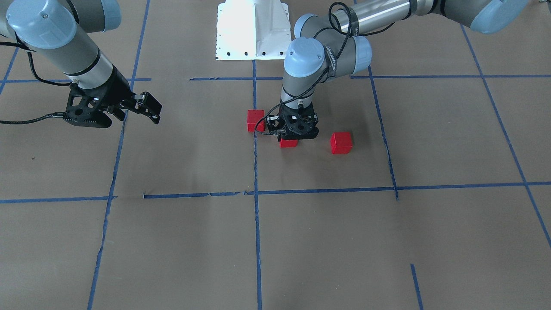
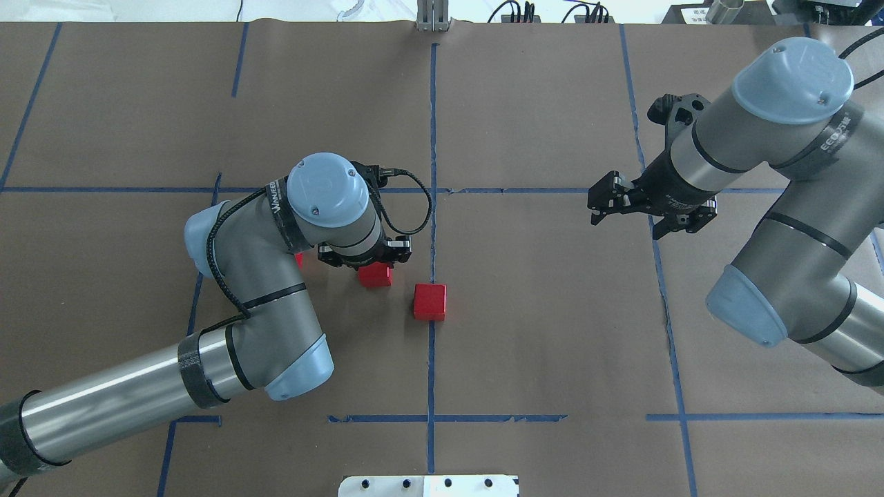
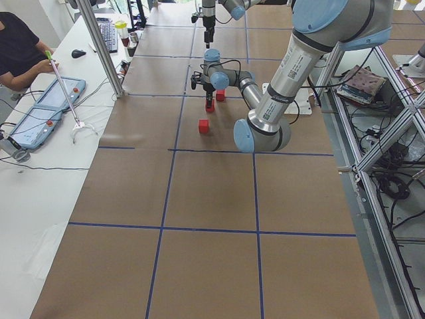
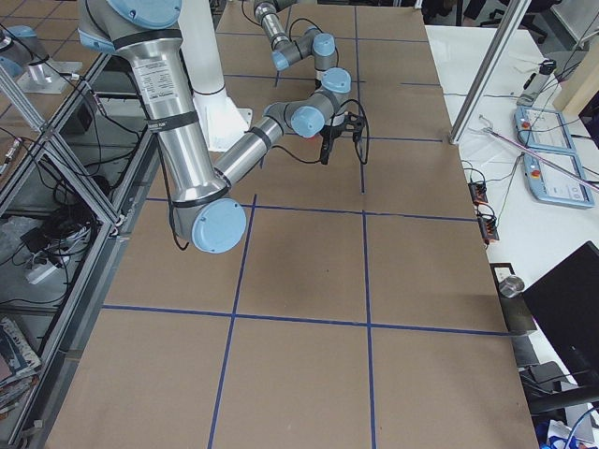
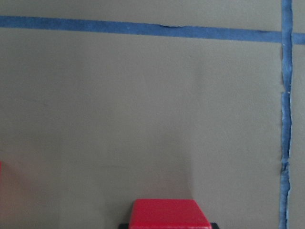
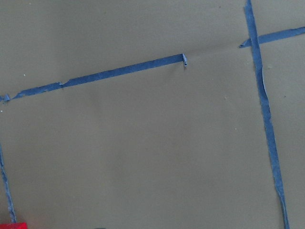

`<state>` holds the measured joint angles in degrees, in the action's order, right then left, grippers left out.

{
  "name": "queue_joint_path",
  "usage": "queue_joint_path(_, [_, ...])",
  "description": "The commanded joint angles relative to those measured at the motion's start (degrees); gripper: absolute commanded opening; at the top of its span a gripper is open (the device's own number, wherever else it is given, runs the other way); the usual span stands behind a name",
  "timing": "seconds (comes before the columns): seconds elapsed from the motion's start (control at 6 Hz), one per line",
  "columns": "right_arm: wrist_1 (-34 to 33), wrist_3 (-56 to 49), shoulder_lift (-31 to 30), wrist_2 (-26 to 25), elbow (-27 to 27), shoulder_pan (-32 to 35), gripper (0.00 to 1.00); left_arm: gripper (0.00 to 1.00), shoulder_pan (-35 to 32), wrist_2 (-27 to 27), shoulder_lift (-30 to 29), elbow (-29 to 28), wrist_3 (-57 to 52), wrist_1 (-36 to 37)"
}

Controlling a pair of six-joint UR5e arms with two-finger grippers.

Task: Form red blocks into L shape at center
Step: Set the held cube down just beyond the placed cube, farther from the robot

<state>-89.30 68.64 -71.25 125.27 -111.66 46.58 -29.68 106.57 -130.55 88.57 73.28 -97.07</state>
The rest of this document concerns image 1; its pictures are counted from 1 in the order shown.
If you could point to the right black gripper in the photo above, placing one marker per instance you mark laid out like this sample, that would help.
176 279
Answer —
117 87

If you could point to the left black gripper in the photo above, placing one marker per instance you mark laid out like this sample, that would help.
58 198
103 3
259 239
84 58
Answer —
272 123

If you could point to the red block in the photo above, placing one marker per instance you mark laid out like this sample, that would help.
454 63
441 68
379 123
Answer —
287 144
341 143
254 117

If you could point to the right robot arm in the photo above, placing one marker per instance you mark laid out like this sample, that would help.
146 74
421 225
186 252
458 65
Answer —
59 30

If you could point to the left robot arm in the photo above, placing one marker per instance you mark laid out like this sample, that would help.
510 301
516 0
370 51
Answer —
395 37

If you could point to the white pedestal mount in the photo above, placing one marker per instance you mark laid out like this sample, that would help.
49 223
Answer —
252 29

